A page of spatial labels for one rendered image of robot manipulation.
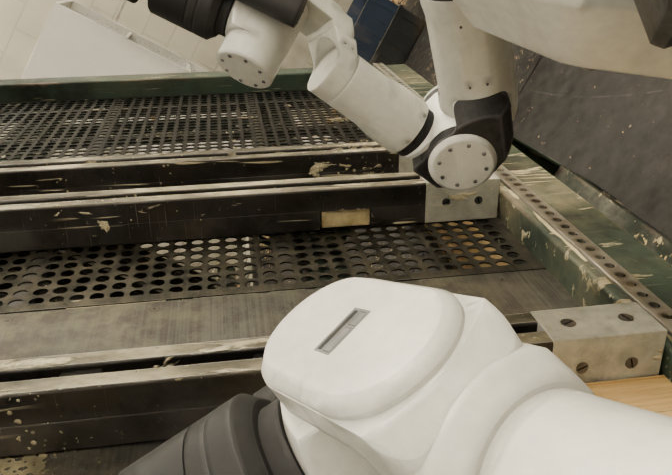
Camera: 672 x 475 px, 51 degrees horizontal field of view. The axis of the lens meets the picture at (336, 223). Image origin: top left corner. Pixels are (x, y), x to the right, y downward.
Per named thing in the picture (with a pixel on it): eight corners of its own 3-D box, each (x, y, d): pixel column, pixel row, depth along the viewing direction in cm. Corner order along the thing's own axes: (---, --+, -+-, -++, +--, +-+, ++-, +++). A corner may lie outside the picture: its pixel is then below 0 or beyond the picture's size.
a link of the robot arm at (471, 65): (514, 120, 92) (496, -51, 78) (534, 180, 82) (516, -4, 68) (425, 137, 94) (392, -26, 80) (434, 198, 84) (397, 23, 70)
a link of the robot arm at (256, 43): (218, -18, 82) (307, 26, 83) (175, 56, 79) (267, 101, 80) (220, -82, 71) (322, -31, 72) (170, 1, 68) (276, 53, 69)
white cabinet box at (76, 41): (368, 164, 456) (54, 1, 390) (324, 241, 467) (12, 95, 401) (348, 144, 513) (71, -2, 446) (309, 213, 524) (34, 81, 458)
